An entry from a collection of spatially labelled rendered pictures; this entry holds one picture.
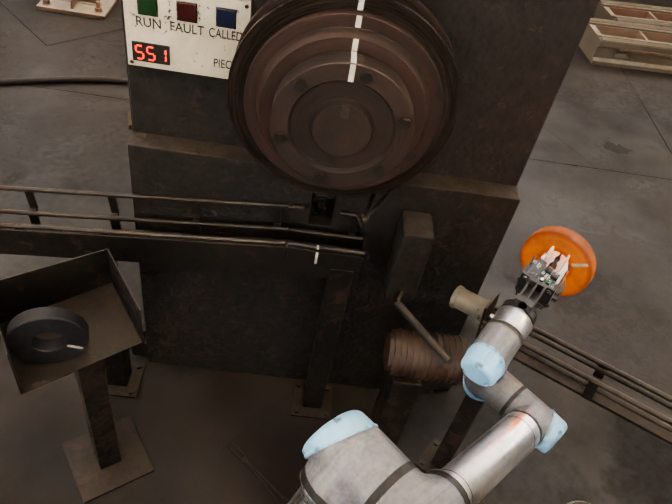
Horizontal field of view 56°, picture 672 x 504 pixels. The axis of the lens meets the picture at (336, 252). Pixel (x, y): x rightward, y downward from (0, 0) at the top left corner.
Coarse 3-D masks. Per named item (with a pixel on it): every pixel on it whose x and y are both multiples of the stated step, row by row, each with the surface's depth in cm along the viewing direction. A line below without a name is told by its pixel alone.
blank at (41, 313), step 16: (16, 320) 126; (32, 320) 124; (48, 320) 125; (64, 320) 127; (80, 320) 130; (16, 336) 127; (32, 336) 128; (64, 336) 130; (80, 336) 131; (16, 352) 130; (32, 352) 131; (48, 352) 133; (64, 352) 134; (80, 352) 135
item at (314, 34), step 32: (288, 32) 116; (320, 32) 115; (352, 32) 114; (384, 32) 115; (256, 64) 120; (288, 64) 118; (416, 64) 119; (256, 96) 125; (416, 96) 122; (256, 128) 130; (416, 128) 127; (416, 160) 135
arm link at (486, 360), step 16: (496, 320) 120; (480, 336) 120; (496, 336) 118; (512, 336) 118; (480, 352) 116; (496, 352) 116; (512, 352) 118; (464, 368) 119; (480, 368) 115; (496, 368) 115; (480, 384) 119
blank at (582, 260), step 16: (528, 240) 136; (544, 240) 134; (560, 240) 131; (576, 240) 130; (528, 256) 138; (576, 256) 131; (592, 256) 130; (576, 272) 132; (592, 272) 131; (576, 288) 134
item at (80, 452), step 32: (96, 256) 144; (0, 288) 135; (32, 288) 140; (64, 288) 145; (96, 288) 150; (128, 288) 137; (0, 320) 141; (96, 320) 144; (128, 320) 145; (96, 352) 138; (32, 384) 132; (96, 384) 153; (96, 416) 162; (128, 416) 193; (64, 448) 183; (96, 448) 172; (128, 448) 186; (96, 480) 178; (128, 480) 179
